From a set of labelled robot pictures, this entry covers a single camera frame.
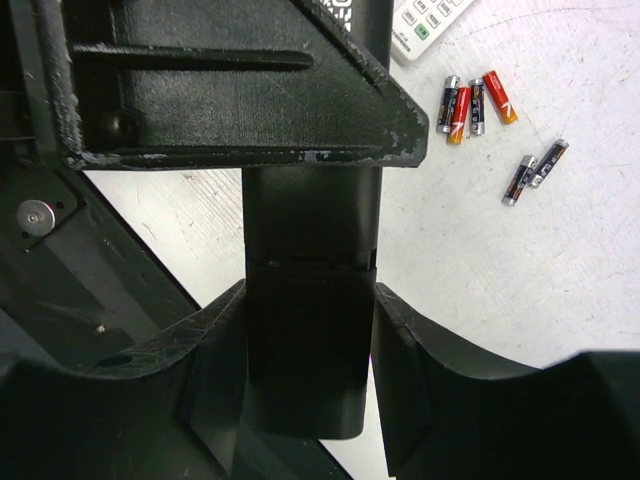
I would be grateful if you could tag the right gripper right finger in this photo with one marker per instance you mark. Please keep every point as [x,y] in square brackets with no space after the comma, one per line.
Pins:
[450,409]

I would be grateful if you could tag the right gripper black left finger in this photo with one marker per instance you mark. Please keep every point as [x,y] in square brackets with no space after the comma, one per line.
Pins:
[168,408]

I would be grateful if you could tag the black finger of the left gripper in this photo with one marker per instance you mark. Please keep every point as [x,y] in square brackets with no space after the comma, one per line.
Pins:
[160,85]

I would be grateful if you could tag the black remote control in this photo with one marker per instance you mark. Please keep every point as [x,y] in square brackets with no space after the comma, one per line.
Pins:
[311,240]

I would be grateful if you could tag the white remote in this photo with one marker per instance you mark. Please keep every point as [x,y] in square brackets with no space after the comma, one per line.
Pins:
[417,24]

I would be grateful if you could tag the black battery cluster right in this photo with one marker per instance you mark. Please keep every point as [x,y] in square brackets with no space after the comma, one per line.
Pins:
[520,179]

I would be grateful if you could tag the black battery pair right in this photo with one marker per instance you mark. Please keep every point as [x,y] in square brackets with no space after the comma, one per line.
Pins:
[548,162]

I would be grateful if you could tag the red battery lower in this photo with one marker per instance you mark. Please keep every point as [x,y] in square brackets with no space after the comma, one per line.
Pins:
[458,119]

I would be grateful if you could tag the red battery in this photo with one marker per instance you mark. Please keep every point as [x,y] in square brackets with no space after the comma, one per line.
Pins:
[500,98]
[458,119]

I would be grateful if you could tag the red battery top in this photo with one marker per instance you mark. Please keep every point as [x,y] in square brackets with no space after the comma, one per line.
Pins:
[500,98]

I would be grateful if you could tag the black battery cluster middle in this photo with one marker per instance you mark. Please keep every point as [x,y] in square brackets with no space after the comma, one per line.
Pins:
[448,102]

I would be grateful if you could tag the black battery in cluster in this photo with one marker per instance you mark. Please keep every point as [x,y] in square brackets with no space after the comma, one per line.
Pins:
[477,106]

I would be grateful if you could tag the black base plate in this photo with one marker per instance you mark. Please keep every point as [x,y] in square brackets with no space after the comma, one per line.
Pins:
[77,283]

